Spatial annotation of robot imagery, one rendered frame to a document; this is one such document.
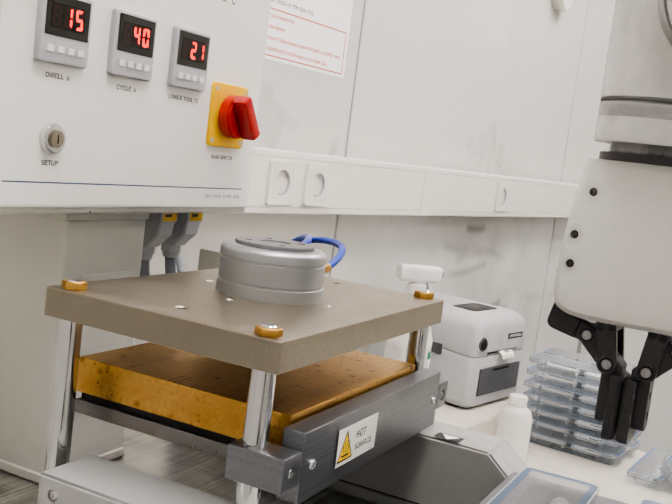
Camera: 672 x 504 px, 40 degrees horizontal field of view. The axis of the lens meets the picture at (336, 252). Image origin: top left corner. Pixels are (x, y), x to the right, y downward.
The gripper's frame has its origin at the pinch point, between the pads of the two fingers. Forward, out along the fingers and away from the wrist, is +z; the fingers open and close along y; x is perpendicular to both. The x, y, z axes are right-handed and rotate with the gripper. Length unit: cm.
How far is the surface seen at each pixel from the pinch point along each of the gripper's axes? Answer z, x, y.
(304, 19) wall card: -33, -71, 69
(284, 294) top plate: -3.0, 3.3, 23.2
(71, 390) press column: 4.3, 13.4, 32.6
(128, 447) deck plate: 15.6, -5.8, 42.9
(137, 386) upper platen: 3.7, 10.9, 29.2
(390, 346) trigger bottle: 19, -83, 52
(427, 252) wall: 7, -128, 65
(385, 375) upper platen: 2.8, -4.0, 17.9
